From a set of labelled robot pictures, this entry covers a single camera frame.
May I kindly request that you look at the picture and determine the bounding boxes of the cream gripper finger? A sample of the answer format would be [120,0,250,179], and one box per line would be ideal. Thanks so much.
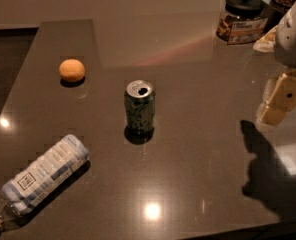
[256,68,296,126]

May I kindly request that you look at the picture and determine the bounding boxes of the green soda can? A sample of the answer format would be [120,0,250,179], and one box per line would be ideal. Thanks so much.
[124,80,155,134]

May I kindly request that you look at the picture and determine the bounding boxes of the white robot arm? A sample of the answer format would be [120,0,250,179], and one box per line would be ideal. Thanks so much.
[256,2,296,127]

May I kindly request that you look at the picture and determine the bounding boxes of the crumpled snack wrapper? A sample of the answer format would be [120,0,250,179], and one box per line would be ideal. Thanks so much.
[253,30,276,53]

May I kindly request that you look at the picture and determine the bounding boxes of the glass jar with black lid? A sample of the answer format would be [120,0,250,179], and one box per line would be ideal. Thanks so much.
[216,0,267,45]

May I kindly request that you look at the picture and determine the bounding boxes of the orange fruit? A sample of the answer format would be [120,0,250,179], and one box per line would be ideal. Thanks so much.
[59,59,85,83]

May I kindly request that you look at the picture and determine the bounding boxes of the clear plastic water bottle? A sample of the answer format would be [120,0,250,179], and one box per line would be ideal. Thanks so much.
[0,134,89,229]

